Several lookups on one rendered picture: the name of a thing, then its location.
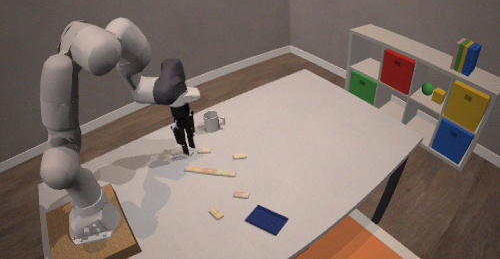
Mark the grey mug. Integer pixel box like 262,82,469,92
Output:
203,110,225,132

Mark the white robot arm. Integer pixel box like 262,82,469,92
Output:
40,18,200,246

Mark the dark blue notebook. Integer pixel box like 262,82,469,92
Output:
245,205,288,236

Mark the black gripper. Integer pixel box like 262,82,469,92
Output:
170,103,195,155

